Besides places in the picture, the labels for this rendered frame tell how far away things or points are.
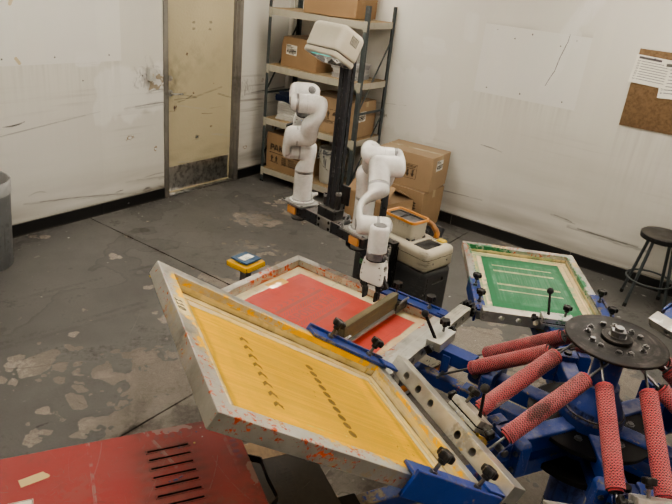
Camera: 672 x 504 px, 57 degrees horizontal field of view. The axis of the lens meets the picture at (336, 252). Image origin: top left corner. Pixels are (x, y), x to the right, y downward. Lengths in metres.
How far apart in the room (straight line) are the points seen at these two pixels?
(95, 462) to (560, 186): 5.03
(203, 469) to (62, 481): 0.32
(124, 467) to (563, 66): 5.04
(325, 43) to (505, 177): 3.70
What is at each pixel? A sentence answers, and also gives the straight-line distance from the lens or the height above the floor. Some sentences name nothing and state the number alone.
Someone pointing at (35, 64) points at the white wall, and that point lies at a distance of 5.49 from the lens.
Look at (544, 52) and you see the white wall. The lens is 5.96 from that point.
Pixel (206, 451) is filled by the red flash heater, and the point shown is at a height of 1.10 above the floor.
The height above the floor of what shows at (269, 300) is 0.96.
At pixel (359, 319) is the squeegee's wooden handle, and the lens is 2.35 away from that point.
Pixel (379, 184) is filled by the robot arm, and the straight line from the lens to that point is 2.39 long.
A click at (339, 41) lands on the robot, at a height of 1.97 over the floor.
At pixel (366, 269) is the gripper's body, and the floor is 1.23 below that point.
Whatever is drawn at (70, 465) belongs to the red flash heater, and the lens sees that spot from 1.68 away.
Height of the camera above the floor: 2.22
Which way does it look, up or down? 24 degrees down
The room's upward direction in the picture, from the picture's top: 6 degrees clockwise
